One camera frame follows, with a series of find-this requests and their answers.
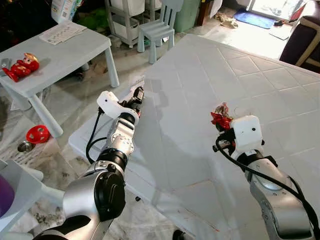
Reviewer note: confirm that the red wrapper trash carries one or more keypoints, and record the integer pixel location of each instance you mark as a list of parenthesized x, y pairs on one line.
[(220, 116)]

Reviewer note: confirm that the white paper trash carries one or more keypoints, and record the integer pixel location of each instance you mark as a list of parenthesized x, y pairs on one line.
[(137, 82)]

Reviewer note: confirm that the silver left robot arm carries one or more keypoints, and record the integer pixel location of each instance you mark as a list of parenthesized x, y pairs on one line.
[(95, 195)]

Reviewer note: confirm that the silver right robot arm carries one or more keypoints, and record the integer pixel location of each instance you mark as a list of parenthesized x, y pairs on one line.
[(277, 200)]

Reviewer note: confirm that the green plastic bin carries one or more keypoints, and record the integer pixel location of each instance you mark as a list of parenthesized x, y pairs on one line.
[(186, 15)]

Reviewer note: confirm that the light blue child chair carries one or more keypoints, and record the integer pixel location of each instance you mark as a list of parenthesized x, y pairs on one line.
[(159, 27)]

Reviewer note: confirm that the white shelf cart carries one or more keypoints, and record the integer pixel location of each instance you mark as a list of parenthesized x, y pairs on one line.
[(125, 25)]

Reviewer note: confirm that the green plastic toy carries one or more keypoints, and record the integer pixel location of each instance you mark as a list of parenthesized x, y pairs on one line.
[(94, 21)]

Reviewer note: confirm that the small white plastic table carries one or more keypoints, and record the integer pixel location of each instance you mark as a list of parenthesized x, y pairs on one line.
[(55, 60)]

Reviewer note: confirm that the white printed paper sheet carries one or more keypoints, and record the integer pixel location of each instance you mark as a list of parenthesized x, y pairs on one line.
[(62, 33)]

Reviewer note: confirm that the red perforated toy ball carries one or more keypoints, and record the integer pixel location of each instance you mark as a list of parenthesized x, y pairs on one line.
[(37, 134)]

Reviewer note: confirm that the beige plush toy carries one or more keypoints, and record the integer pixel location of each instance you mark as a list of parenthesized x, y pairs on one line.
[(227, 21)]

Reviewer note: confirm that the white printed carton box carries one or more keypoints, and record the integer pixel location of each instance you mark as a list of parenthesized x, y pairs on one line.
[(65, 10)]

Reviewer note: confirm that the white flat floor paper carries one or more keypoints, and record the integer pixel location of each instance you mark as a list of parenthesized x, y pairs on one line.
[(282, 32)]

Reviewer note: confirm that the blue floor mat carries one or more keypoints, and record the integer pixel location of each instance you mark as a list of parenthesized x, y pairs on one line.
[(254, 19)]

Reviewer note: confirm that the small metal bowl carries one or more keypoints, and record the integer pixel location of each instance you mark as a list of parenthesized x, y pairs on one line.
[(26, 146)]

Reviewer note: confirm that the dark purple sofa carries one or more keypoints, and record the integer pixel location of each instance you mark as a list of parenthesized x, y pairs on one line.
[(302, 42)]

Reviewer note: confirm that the red and gold toy figure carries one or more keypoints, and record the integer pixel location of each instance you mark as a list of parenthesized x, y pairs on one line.
[(22, 66)]

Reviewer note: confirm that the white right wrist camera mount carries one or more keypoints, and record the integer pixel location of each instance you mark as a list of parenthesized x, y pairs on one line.
[(247, 132)]

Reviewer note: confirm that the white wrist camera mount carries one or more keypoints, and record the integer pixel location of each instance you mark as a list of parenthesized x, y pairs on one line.
[(247, 132), (109, 102)]

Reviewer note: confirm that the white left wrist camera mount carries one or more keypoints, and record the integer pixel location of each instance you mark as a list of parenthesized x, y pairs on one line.
[(109, 102)]

